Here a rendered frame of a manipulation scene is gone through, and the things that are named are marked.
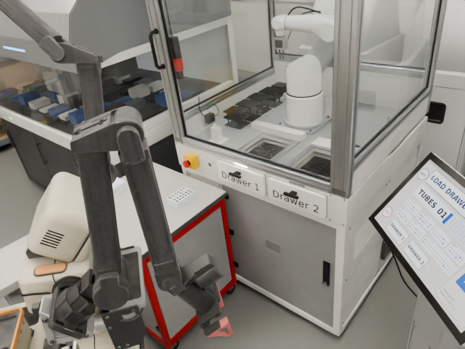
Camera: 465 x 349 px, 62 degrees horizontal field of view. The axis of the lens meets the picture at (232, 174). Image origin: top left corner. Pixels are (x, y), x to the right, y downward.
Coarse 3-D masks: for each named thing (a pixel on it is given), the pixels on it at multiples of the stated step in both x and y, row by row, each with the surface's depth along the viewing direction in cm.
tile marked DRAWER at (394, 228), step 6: (390, 222) 130; (396, 222) 128; (390, 228) 129; (396, 228) 127; (402, 228) 125; (390, 234) 128; (396, 234) 126; (402, 234) 124; (408, 234) 122; (396, 240) 125; (402, 240) 123
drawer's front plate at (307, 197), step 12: (276, 180) 173; (276, 192) 176; (288, 192) 171; (300, 192) 166; (312, 192) 163; (288, 204) 175; (300, 204) 169; (312, 204) 165; (324, 204) 160; (324, 216) 163
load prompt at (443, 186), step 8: (432, 176) 124; (440, 176) 122; (432, 184) 123; (440, 184) 120; (448, 184) 118; (440, 192) 119; (448, 192) 117; (456, 192) 115; (448, 200) 116; (456, 200) 113; (464, 200) 111; (456, 208) 112; (464, 208) 110; (464, 216) 109
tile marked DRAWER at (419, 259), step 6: (408, 246) 121; (414, 246) 119; (408, 252) 120; (414, 252) 118; (420, 252) 116; (414, 258) 117; (420, 258) 115; (426, 258) 114; (414, 264) 116; (420, 264) 115
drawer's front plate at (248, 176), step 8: (224, 168) 193; (232, 168) 188; (240, 168) 185; (224, 176) 196; (248, 176) 183; (256, 176) 180; (264, 176) 178; (240, 184) 190; (264, 184) 180; (256, 192) 185; (264, 192) 182
